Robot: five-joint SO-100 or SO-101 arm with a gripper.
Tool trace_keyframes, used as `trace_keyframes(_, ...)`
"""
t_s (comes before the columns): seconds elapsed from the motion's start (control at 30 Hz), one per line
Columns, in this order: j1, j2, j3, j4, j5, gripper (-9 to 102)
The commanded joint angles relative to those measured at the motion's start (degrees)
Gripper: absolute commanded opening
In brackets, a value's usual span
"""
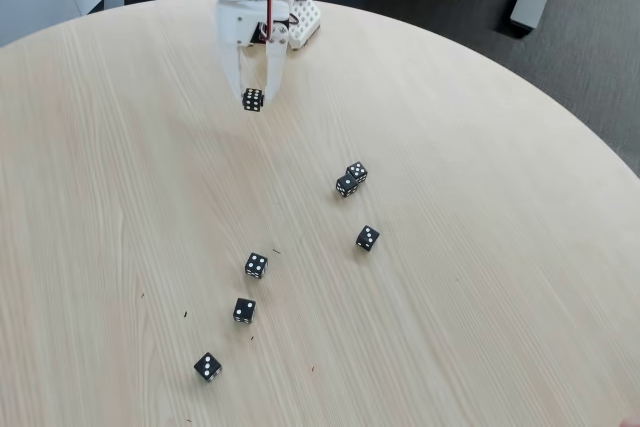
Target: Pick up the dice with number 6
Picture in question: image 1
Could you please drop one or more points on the black dice showing six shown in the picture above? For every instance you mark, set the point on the black dice showing six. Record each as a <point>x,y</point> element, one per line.
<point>253,99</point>

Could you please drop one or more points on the black dice showing five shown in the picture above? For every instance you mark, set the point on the black dice showing five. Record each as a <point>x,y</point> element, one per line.
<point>356,172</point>

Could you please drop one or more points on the black dice showing one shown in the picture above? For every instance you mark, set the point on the black dice showing one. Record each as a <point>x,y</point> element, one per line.
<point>346,186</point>

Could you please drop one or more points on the black dice showing three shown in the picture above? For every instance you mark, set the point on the black dice showing three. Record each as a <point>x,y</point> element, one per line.
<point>367,238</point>
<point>207,367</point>

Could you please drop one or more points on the black dice showing four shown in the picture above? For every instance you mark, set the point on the black dice showing four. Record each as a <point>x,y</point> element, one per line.
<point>256,265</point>

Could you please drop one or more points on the black dice showing two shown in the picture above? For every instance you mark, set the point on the black dice showing two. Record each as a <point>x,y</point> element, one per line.
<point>244,311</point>

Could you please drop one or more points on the person's hand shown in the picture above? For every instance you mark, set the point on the person's hand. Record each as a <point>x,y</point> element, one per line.
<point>633,423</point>

